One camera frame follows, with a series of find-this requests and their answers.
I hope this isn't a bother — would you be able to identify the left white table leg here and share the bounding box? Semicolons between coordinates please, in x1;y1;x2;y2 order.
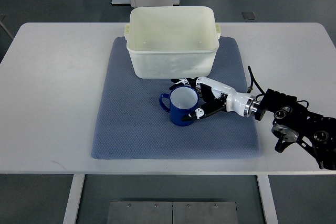
63;174;85;224

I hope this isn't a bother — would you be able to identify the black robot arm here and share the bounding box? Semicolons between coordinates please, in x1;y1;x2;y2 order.
244;89;335;170

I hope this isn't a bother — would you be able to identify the metal base plate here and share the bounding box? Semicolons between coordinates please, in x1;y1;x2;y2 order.
107;201;238;223

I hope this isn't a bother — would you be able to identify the blue textured mat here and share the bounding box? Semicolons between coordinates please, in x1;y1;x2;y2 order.
91;37;261;159

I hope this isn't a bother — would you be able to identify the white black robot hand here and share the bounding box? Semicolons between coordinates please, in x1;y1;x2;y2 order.
169;77;256;121

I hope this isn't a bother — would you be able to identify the blue enamel mug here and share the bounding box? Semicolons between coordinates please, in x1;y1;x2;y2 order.
159;86;199;126

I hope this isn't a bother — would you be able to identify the grey floor socket plate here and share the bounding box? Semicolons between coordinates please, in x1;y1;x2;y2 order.
242;12;257;21

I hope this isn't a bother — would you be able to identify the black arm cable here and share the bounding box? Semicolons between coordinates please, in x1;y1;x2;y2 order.
247;66;266;96

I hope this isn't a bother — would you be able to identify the white plastic box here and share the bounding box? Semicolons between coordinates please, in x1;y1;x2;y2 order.
124;6;221;79

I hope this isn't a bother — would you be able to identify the right white table leg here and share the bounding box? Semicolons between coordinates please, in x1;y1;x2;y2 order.
257;175;278;224

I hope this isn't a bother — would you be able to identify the white table leg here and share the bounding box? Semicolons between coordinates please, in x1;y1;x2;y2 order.
257;175;278;224
63;174;85;224

